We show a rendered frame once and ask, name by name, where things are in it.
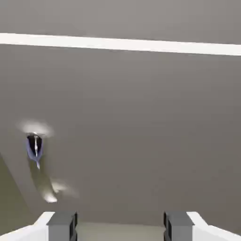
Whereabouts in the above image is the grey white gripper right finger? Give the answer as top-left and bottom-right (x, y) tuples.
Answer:
(163, 211), (241, 241)

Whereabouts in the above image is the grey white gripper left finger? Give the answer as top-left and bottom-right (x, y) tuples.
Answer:
(0, 211), (78, 241)

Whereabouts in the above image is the grey cabinet door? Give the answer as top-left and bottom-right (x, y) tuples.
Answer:
(0, 0), (241, 46)
(0, 43), (241, 236)

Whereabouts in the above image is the grey cabinet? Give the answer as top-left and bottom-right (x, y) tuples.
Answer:
(0, 0), (241, 241)

